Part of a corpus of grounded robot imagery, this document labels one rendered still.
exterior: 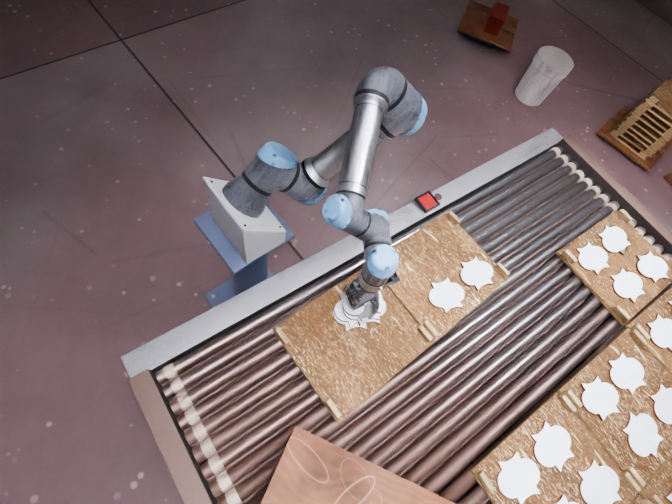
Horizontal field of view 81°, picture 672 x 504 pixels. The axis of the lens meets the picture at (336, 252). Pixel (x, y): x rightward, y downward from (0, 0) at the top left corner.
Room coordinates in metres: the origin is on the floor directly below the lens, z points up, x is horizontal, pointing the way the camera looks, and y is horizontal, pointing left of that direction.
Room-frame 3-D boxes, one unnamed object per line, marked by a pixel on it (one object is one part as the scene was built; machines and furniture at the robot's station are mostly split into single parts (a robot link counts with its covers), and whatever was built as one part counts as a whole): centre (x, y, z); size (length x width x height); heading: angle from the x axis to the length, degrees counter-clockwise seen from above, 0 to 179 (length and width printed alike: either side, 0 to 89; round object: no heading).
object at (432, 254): (0.73, -0.39, 0.93); 0.41 x 0.35 x 0.02; 145
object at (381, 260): (0.48, -0.12, 1.29); 0.09 x 0.08 x 0.11; 20
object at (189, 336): (0.88, -0.18, 0.89); 2.08 x 0.09 x 0.06; 141
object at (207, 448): (0.68, -0.43, 0.90); 1.95 x 0.05 x 0.05; 141
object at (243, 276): (0.67, 0.36, 0.44); 0.38 x 0.38 x 0.87; 57
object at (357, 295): (0.48, -0.11, 1.13); 0.09 x 0.08 x 0.12; 134
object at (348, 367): (0.39, -0.15, 0.93); 0.41 x 0.35 x 0.02; 145
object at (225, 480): (0.62, -0.51, 0.90); 1.95 x 0.05 x 0.05; 141
